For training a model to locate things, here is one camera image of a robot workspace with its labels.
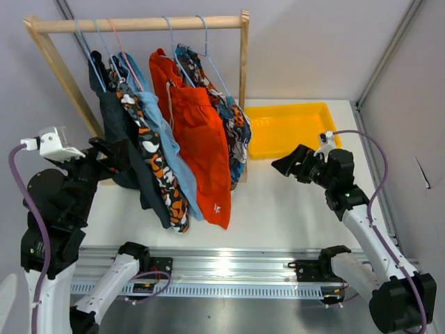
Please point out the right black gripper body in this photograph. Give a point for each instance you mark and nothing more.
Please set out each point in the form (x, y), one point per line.
(315, 172)

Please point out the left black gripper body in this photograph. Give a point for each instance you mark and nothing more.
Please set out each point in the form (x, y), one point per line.
(88, 169)

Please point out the dark navy shorts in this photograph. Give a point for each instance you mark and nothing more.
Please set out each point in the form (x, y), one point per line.
(119, 126)

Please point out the orange black camouflage shorts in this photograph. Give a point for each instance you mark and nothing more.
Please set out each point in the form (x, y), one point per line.
(151, 148)

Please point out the pink wire hanger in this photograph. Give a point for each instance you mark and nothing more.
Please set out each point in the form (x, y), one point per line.
(124, 55)

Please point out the light blue shorts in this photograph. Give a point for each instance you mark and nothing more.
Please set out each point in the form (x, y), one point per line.
(171, 148)

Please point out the bright orange shorts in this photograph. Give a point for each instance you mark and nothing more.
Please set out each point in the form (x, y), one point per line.
(198, 130)

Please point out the blue wire hanger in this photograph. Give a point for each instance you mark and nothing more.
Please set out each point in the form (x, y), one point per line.
(110, 55)
(207, 54)
(87, 50)
(174, 55)

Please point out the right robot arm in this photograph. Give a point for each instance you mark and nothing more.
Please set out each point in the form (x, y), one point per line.
(399, 297)

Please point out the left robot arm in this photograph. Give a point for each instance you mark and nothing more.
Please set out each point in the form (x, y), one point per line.
(58, 184)

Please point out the blue orange patterned shorts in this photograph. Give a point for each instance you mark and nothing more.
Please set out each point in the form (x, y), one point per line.
(235, 122)

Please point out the yellow plastic tray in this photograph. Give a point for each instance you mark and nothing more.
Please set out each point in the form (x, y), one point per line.
(278, 130)

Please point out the wooden clothes rack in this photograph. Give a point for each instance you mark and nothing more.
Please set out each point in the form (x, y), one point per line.
(40, 31)

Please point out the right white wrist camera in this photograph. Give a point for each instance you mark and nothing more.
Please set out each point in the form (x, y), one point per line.
(327, 144)

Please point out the aluminium mounting rail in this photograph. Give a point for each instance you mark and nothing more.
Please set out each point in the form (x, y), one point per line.
(269, 273)

